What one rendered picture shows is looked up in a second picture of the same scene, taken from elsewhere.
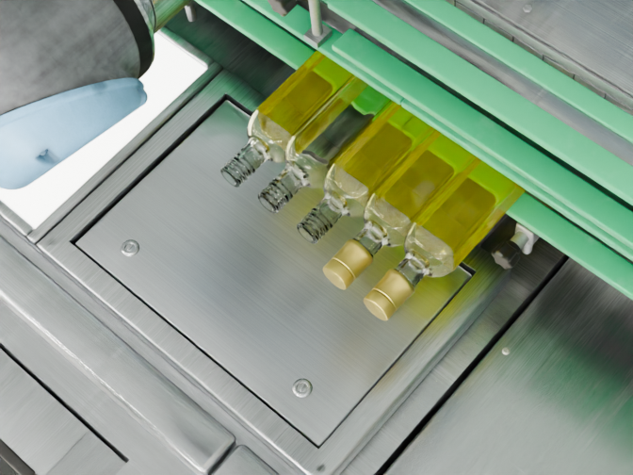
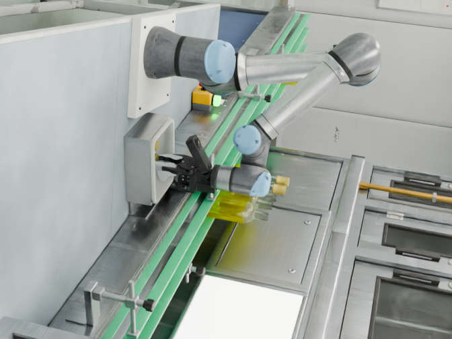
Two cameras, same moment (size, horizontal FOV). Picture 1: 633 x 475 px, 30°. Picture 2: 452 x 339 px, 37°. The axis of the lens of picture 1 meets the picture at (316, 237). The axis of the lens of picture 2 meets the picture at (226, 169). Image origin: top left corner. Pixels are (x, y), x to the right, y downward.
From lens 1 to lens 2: 237 cm
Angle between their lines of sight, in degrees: 78
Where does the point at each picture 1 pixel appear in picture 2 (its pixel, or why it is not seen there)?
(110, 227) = (287, 278)
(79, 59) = not seen: hidden behind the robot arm
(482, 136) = (231, 159)
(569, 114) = (228, 130)
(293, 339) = (294, 228)
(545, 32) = (208, 132)
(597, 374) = not seen: hidden behind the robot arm
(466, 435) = (292, 201)
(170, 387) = (329, 247)
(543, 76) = (219, 134)
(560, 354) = not seen: hidden behind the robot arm
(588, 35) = (205, 126)
